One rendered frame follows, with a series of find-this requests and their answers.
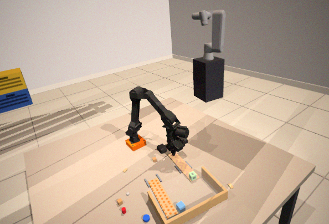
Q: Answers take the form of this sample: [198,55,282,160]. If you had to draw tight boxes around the yellow strip with orange dots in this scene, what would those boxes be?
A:
[148,178,160,188]

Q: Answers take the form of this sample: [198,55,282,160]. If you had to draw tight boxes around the blue cylinder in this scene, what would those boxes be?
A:
[143,214,150,222]

